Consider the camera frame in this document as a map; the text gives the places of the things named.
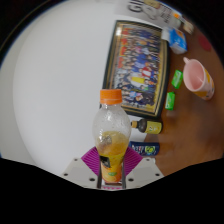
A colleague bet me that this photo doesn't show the pink mug with yellow fruit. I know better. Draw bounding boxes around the pink mug with yellow fruit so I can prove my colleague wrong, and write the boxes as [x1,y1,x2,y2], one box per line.
[182,56,216,102]

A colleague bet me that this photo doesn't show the framed group picture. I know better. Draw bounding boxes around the framed group picture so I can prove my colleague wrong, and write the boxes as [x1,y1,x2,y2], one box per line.
[102,19,173,122]

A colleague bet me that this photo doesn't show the orange-capped juice bottle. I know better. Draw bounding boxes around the orange-capped juice bottle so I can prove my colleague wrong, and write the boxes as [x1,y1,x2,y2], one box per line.
[92,88,132,185]

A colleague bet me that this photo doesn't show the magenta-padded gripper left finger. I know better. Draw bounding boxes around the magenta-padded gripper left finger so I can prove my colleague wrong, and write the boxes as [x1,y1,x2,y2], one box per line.
[60,147,102,190]

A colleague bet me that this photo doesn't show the blue tissue pack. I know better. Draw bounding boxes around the blue tissue pack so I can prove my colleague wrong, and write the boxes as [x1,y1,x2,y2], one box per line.
[161,26,189,56]

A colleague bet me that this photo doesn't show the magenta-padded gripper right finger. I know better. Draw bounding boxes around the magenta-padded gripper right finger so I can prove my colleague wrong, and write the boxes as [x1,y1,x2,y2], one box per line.
[121,147,165,190]

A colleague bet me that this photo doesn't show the dark blue pump bottle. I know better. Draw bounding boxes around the dark blue pump bottle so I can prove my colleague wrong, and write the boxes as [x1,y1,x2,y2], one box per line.
[128,140,161,158]

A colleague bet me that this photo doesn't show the dark bottle with yellow label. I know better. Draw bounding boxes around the dark bottle with yellow label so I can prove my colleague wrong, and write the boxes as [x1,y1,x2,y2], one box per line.
[130,118,164,135]

